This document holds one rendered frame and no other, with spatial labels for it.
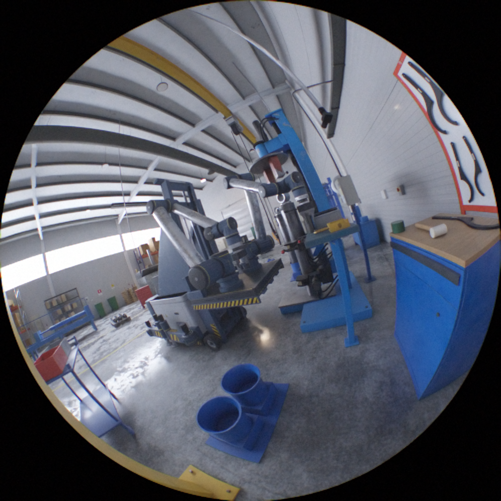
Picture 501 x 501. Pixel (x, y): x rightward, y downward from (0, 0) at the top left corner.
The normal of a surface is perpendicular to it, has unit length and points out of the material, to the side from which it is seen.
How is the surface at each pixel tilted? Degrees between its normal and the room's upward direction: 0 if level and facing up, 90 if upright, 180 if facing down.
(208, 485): 0
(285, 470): 0
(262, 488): 0
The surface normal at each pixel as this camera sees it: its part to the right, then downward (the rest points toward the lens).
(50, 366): 0.79, -0.25
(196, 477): -0.36, -0.93
